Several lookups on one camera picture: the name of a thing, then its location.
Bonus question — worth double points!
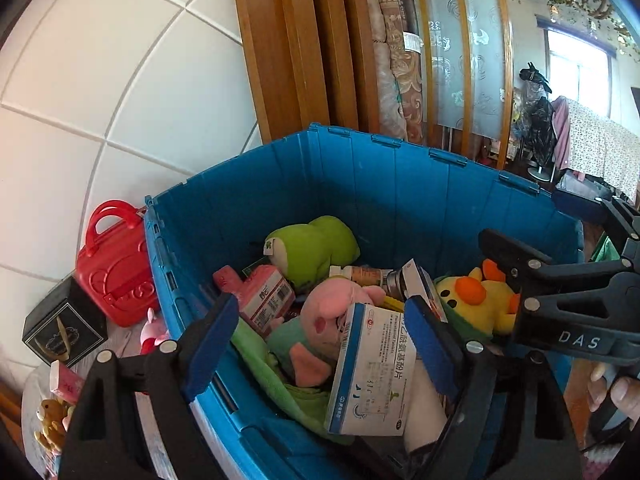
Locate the person's right hand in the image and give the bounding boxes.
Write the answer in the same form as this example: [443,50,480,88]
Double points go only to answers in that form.
[588,362,640,429]

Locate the rolled patterned carpet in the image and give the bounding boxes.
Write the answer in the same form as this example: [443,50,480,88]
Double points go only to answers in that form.
[369,0,426,143]

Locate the frosted glass partition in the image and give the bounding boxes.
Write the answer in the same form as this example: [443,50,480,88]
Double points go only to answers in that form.
[390,0,516,171]

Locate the green cloth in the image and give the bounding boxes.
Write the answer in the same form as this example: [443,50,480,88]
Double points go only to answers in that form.
[230,317,351,441]

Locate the large pink pig plush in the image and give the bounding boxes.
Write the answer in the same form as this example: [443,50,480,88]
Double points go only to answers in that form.
[267,279,388,388]

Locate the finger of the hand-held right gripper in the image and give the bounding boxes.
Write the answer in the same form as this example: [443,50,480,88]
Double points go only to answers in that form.
[599,196,640,261]
[477,228,634,302]

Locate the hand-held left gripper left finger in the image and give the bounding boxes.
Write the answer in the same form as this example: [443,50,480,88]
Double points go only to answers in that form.
[57,292,241,480]

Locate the brown bear plush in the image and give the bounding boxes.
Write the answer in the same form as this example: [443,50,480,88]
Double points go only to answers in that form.
[34,397,76,456]

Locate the yellow duck plush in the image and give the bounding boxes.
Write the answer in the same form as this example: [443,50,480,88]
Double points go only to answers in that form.
[434,259,523,343]

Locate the small pink pig plush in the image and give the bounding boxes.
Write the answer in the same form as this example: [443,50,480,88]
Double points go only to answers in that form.
[139,307,171,356]

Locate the tan bottle with white cap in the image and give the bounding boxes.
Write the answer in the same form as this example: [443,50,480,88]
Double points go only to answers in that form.
[328,265,396,286]

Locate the blue plastic crate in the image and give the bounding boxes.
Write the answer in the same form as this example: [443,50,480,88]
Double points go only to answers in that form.
[144,122,586,480]

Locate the pink hanging garment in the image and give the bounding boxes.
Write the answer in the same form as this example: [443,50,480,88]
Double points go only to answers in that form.
[552,97,573,171]

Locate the vine garland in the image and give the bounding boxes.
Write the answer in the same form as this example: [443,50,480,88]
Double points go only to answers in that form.
[505,0,640,56]

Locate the green frog plush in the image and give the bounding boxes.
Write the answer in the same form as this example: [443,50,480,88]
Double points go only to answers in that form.
[262,215,361,293]

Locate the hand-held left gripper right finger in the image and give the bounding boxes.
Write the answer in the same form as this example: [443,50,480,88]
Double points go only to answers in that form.
[402,296,583,480]

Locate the black gift box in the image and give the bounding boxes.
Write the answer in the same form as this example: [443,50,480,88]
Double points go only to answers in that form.
[22,276,108,368]

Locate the white blue medicine box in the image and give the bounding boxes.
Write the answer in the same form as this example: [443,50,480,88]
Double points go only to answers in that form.
[324,302,418,437]

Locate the floral cloth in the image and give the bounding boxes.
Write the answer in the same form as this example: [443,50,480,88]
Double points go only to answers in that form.
[565,100,640,206]

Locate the wooden wall frame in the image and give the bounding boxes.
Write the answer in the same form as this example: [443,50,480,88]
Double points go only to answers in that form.
[230,0,381,143]

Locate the window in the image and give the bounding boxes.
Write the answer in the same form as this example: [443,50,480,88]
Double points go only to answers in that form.
[537,15,618,121]

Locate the green plastic bag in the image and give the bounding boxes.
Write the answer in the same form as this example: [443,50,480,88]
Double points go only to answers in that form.
[592,235,621,263]

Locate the grey white medicine box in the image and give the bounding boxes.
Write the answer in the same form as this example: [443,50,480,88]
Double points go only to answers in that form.
[382,258,448,323]

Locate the red toy suitcase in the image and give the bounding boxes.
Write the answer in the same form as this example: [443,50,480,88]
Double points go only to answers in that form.
[75,200,162,328]

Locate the black hanging garment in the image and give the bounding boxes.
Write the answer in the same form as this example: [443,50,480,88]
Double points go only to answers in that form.
[517,62,558,168]

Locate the pink tissue pack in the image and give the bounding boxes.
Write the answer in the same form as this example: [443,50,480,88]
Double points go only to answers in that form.
[212,264,297,338]
[48,360,87,406]

